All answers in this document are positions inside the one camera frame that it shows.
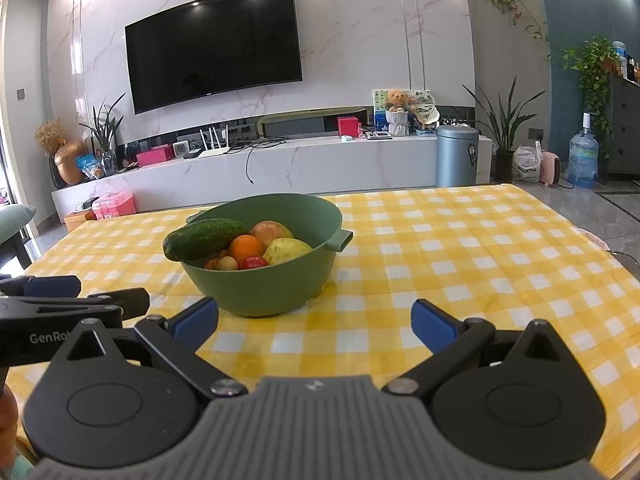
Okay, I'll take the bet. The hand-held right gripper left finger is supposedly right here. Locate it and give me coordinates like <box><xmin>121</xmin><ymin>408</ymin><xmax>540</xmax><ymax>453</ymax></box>
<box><xmin>47</xmin><ymin>296</ymin><xmax>249</xmax><ymax>401</ymax></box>

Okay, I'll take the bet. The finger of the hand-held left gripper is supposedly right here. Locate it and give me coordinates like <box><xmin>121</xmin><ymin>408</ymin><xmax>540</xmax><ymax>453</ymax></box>
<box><xmin>0</xmin><ymin>274</ymin><xmax>82</xmax><ymax>299</ymax></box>
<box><xmin>0</xmin><ymin>287</ymin><xmax>151</xmax><ymax>322</ymax></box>

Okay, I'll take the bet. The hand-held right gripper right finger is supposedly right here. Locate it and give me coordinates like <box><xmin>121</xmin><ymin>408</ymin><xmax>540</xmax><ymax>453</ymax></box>
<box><xmin>381</xmin><ymin>298</ymin><xmax>584</xmax><ymax>400</ymax></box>

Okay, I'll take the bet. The green bowl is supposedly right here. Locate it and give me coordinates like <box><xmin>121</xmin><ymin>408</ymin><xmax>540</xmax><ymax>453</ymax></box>
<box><xmin>179</xmin><ymin>194</ymin><xmax>354</xmax><ymax>318</ymax></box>

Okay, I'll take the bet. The green cucumber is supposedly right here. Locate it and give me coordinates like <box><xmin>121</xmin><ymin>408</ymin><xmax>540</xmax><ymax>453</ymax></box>
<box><xmin>162</xmin><ymin>217</ymin><xmax>248</xmax><ymax>262</ymax></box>

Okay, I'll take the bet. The yellow-green pear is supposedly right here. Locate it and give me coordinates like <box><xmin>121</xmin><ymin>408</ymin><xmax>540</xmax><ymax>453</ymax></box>
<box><xmin>262</xmin><ymin>238</ymin><xmax>314</xmax><ymax>267</ymax></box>

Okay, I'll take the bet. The red-yellow mango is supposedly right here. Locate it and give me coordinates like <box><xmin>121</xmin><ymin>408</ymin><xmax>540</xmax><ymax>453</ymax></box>
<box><xmin>250</xmin><ymin>220</ymin><xmax>295</xmax><ymax>247</ymax></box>

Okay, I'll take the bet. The yellow checked tablecloth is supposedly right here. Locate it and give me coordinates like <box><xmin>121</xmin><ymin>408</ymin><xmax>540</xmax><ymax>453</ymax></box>
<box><xmin>5</xmin><ymin>183</ymin><xmax>640</xmax><ymax>480</ymax></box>

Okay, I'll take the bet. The wooden box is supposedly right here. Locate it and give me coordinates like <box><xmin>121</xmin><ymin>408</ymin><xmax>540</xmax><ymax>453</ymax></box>
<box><xmin>64</xmin><ymin>211</ymin><xmax>97</xmax><ymax>232</ymax></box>

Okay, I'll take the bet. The green cushioned chair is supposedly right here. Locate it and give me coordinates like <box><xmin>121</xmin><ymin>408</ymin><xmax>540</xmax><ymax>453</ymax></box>
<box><xmin>0</xmin><ymin>204</ymin><xmax>37</xmax><ymax>271</ymax></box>

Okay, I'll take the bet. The pink storage box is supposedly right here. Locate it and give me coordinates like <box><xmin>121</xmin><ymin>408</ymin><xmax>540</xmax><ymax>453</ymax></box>
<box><xmin>93</xmin><ymin>194</ymin><xmax>137</xmax><ymax>221</ymax></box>

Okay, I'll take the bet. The golden vase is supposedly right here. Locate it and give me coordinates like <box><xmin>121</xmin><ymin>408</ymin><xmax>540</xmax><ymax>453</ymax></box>
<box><xmin>54</xmin><ymin>141</ymin><xmax>88</xmax><ymax>186</ymax></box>

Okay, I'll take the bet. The blue snack packet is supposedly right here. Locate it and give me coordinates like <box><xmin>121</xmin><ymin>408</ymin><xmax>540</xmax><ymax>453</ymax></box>
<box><xmin>76</xmin><ymin>154</ymin><xmax>106</xmax><ymax>180</ymax></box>

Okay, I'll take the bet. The pink tissue box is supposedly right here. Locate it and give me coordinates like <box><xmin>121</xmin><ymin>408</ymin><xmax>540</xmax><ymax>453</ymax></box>
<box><xmin>136</xmin><ymin>144</ymin><xmax>173</xmax><ymax>167</ymax></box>

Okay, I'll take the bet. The dried flower bunch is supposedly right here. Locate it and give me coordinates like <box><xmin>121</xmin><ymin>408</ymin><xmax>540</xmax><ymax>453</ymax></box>
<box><xmin>34</xmin><ymin>119</ymin><xmax>66</xmax><ymax>155</ymax></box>

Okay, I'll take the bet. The green plant in glass vase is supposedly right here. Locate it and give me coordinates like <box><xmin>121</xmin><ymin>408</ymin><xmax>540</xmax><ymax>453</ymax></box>
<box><xmin>79</xmin><ymin>92</ymin><xmax>126</xmax><ymax>177</ymax></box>

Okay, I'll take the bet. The grey-blue trash can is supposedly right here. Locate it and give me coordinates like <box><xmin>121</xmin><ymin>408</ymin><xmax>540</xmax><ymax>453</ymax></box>
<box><xmin>435</xmin><ymin>126</ymin><xmax>480</xmax><ymax>188</ymax></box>

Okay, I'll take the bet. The white router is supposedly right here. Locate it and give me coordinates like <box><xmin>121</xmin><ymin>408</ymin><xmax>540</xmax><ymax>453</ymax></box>
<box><xmin>196</xmin><ymin>127</ymin><xmax>232</xmax><ymax>157</ymax></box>

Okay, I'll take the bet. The white plastic bag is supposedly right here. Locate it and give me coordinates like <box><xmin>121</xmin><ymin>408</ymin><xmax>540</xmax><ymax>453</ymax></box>
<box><xmin>512</xmin><ymin>141</ymin><xmax>543</xmax><ymax>183</ymax></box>

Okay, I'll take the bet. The white marble television console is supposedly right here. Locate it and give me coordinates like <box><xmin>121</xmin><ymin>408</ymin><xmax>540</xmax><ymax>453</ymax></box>
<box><xmin>51</xmin><ymin>135</ymin><xmax>493</xmax><ymax>218</ymax></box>

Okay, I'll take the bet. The small pink heater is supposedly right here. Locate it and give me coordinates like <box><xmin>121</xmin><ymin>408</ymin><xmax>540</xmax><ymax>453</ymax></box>
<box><xmin>539</xmin><ymin>152</ymin><xmax>561</xmax><ymax>186</ymax></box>

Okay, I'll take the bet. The potted snake plant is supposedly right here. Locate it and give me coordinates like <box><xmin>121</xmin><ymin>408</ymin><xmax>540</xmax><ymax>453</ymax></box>
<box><xmin>462</xmin><ymin>77</ymin><xmax>547</xmax><ymax>184</ymax></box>

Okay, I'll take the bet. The round paper fan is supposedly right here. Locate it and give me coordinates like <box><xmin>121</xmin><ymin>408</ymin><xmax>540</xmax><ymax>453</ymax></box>
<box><xmin>414</xmin><ymin>100</ymin><xmax>441</xmax><ymax>128</ymax></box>

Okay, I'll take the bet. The blue water jug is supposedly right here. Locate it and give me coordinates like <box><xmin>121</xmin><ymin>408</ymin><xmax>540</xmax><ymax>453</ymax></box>
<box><xmin>567</xmin><ymin>112</ymin><xmax>600</xmax><ymax>189</ymax></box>

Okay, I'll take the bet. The brown teddy bear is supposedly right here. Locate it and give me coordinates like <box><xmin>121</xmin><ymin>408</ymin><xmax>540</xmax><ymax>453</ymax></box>
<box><xmin>385</xmin><ymin>89</ymin><xmax>412</xmax><ymax>112</ymax></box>

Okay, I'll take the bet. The grey speaker box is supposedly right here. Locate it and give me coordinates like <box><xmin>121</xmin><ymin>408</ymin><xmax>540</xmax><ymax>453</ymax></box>
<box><xmin>257</xmin><ymin>107</ymin><xmax>373</xmax><ymax>138</ymax></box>

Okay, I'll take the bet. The dark grey cabinet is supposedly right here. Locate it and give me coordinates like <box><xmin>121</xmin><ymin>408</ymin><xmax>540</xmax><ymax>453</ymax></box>
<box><xmin>597</xmin><ymin>72</ymin><xmax>640</xmax><ymax>176</ymax></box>

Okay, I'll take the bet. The leafy pothos plant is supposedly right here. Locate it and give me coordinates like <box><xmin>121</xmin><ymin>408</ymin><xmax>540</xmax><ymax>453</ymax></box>
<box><xmin>560</xmin><ymin>37</ymin><xmax>621</xmax><ymax>136</ymax></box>

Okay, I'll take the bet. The hanging vine plant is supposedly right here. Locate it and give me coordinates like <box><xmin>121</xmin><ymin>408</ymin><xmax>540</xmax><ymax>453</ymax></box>
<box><xmin>476</xmin><ymin>0</ymin><xmax>551</xmax><ymax>58</ymax></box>

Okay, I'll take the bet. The black cable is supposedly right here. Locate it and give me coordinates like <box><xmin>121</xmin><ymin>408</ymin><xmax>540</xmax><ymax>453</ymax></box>
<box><xmin>244</xmin><ymin>141</ymin><xmax>289</xmax><ymax>185</ymax></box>

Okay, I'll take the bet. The black wall television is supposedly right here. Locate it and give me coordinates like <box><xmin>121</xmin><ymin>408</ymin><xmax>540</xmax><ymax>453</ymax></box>
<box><xmin>124</xmin><ymin>0</ymin><xmax>304</xmax><ymax>115</ymax></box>

